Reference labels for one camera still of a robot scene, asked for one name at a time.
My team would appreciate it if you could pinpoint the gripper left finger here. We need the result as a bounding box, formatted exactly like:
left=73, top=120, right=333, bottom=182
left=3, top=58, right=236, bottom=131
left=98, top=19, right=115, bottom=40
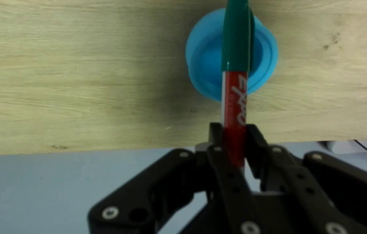
left=88, top=123, right=262, bottom=234

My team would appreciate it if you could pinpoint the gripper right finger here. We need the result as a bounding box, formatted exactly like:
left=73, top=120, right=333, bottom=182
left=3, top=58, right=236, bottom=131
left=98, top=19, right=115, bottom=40
left=245, top=124, right=367, bottom=234

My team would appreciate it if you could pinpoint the red marker with green cap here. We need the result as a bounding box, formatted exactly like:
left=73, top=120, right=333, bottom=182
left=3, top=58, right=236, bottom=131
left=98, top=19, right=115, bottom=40
left=220, top=0, right=255, bottom=171

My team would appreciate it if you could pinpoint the blue round container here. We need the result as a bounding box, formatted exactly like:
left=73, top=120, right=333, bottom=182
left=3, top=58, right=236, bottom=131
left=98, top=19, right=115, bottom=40
left=185, top=8, right=279, bottom=102

